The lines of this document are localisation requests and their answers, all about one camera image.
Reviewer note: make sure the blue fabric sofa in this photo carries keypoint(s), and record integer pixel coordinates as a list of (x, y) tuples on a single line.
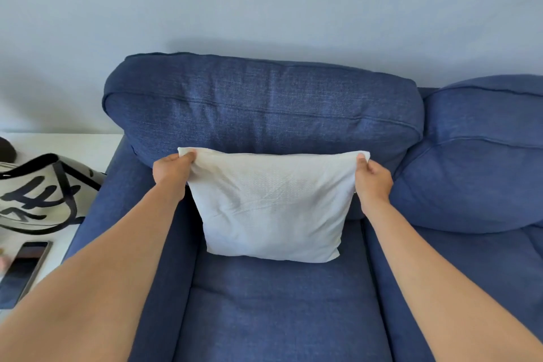
[(263, 107)]

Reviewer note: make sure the person's left hand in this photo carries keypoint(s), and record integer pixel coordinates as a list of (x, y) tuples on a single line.
[(169, 175)]

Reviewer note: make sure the white tote bag black print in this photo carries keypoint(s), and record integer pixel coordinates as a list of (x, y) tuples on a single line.
[(38, 196)]

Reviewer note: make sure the person's right forearm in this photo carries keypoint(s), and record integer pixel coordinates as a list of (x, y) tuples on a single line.
[(424, 281)]

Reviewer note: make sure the black smartphone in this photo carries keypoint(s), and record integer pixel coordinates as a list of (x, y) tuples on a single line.
[(21, 272)]

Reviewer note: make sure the dark round object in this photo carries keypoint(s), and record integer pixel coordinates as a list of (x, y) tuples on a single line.
[(5, 149)]

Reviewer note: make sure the white side table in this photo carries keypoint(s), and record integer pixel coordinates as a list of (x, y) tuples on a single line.
[(85, 149)]

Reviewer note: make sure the white pillow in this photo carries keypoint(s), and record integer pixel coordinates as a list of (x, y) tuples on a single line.
[(271, 204)]

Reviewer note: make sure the person's right hand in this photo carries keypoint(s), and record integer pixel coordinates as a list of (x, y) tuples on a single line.
[(375, 183)]

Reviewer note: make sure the person's left forearm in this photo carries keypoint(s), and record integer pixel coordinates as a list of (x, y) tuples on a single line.
[(97, 281)]

